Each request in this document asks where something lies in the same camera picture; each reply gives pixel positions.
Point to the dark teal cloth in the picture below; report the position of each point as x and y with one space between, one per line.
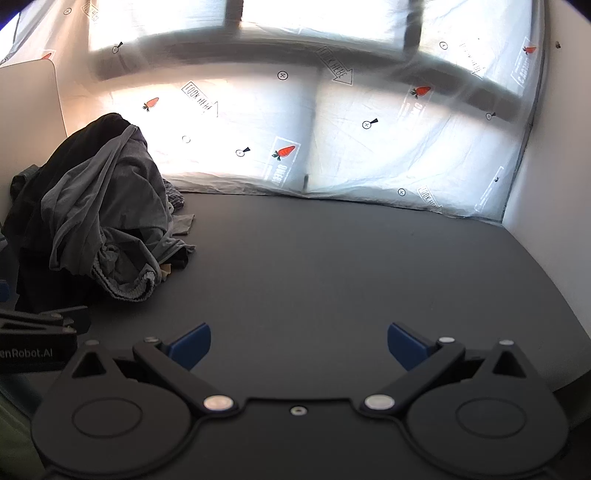
23 182

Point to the light grey t-shirt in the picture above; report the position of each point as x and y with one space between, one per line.
106 203

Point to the small grey cloth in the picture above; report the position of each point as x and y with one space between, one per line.
182 225

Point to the grey sweatpants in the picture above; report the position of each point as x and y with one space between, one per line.
124 277

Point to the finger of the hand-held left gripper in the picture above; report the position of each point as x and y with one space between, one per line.
55 318

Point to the dark garment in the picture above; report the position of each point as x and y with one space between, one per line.
78 143

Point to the plaid cloth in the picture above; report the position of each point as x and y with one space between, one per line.
174 198

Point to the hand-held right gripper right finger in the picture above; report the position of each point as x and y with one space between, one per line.
408 347

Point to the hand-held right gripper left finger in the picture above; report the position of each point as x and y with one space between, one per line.
191 347

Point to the white board panel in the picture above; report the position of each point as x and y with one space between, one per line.
32 120

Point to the beige cloth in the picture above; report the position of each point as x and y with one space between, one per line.
165 270

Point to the white printed plastic sheet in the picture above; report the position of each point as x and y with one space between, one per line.
351 120

